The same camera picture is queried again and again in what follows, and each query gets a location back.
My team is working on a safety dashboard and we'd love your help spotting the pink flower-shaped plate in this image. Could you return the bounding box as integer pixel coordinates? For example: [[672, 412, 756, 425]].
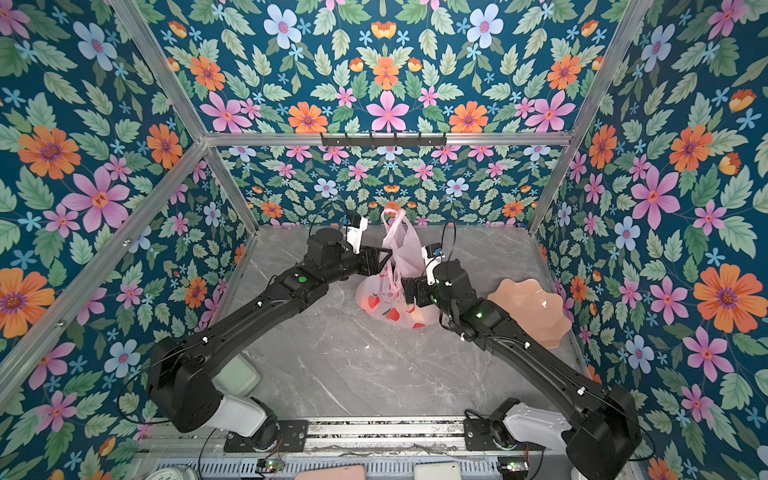
[[488, 279, 572, 350]]

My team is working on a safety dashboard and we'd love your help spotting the pink phone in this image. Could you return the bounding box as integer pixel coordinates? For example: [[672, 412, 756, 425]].
[[294, 465, 367, 480]]

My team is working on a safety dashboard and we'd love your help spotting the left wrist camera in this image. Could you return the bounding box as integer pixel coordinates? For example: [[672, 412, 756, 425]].
[[345, 214, 368, 254]]

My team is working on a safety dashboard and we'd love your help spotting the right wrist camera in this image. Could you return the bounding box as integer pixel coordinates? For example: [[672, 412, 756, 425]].
[[421, 242, 444, 285]]

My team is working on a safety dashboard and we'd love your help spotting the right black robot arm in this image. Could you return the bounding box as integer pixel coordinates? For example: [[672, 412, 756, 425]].
[[404, 260, 642, 479]]

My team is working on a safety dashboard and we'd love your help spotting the white clock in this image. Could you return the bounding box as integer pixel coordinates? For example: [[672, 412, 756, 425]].
[[145, 465, 200, 480]]

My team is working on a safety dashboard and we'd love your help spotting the pink plastic bag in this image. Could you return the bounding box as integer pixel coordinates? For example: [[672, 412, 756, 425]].
[[355, 208, 439, 330]]

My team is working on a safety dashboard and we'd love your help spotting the white box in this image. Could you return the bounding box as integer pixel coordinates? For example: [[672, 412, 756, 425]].
[[413, 462, 462, 480]]

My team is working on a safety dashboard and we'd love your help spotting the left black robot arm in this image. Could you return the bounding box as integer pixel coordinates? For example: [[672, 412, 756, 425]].
[[147, 228, 392, 449]]

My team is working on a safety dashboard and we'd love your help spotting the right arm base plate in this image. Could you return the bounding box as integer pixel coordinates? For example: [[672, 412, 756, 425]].
[[463, 414, 505, 452]]

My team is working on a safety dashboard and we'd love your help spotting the black hook rail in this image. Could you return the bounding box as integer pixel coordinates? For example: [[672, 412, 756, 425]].
[[320, 133, 448, 148]]

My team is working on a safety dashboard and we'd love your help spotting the green rectangular container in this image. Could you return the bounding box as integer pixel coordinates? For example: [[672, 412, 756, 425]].
[[213, 353, 261, 398]]

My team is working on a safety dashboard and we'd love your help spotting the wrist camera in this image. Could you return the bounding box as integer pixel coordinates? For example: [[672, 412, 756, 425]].
[[421, 242, 444, 285], [345, 214, 368, 254]]

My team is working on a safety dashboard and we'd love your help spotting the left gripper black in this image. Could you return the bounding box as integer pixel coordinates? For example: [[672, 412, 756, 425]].
[[323, 240, 394, 283]]

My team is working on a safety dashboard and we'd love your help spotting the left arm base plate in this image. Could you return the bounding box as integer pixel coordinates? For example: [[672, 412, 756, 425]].
[[223, 420, 310, 453]]

